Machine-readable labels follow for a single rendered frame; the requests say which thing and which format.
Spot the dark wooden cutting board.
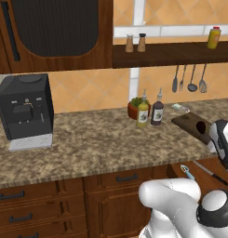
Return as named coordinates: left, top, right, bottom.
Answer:
left=170, top=112, right=213, bottom=146

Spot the dark brown avocado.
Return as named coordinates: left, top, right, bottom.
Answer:
left=195, top=121, right=208, bottom=135

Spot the potted green plant red pot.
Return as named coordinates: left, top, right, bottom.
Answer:
left=127, top=97, right=152, bottom=121

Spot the yellow oil bottle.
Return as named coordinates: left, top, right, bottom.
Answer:
left=136, top=88, right=150, bottom=128

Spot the dark sauce bottle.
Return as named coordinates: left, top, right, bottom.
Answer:
left=150, top=87, right=166, bottom=126

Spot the wooden drawer front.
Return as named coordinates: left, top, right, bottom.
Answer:
left=0, top=180, right=61, bottom=206
left=0, top=198, right=67, bottom=229
left=97, top=166, right=154, bottom=191
left=0, top=220, right=88, bottom=238

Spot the pale green white packet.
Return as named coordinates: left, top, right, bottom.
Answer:
left=171, top=102, right=191, bottom=113

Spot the hanging grey turner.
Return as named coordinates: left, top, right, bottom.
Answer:
left=171, top=64, right=181, bottom=94

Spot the salt shaker pale cap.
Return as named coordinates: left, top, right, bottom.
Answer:
left=125, top=33, right=135, bottom=54

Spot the hanging grey fork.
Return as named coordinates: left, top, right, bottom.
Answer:
left=179, top=64, right=188, bottom=92

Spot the pepper shaker black cap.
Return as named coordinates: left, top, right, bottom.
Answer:
left=137, top=33, right=147, bottom=53

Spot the hanging grey ladle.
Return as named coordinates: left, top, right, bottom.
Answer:
left=186, top=63, right=199, bottom=93

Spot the wooden cupboard door dark panel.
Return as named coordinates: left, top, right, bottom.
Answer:
left=0, top=0, right=114, bottom=74

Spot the black coffee machine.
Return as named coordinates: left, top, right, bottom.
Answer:
left=0, top=73, right=55, bottom=152

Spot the wooden lower cupboard door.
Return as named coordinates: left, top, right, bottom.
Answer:
left=87, top=185, right=152, bottom=238

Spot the hanging grey slotted spatula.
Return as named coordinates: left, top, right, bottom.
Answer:
left=198, top=63, right=208, bottom=94

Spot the open wooden drawer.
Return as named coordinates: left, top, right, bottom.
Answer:
left=166, top=157, right=228, bottom=203

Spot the yellow squeeze bottle red cap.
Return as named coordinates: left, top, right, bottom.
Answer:
left=207, top=26, right=222, bottom=50

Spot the black drawer handle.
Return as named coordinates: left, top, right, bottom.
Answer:
left=8, top=212, right=34, bottom=224
left=16, top=231, right=39, bottom=238
left=0, top=191, right=26, bottom=201
left=115, top=173, right=140, bottom=183

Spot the dark wooden wall shelf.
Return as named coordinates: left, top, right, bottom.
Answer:
left=112, top=41, right=228, bottom=70

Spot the blue handled peeler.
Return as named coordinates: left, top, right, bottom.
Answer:
left=180, top=165, right=195, bottom=181

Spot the black handled kitchen knife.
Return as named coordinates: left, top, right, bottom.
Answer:
left=192, top=159, right=228, bottom=187

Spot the long black door handle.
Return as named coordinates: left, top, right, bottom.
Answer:
left=0, top=1, right=21, bottom=62

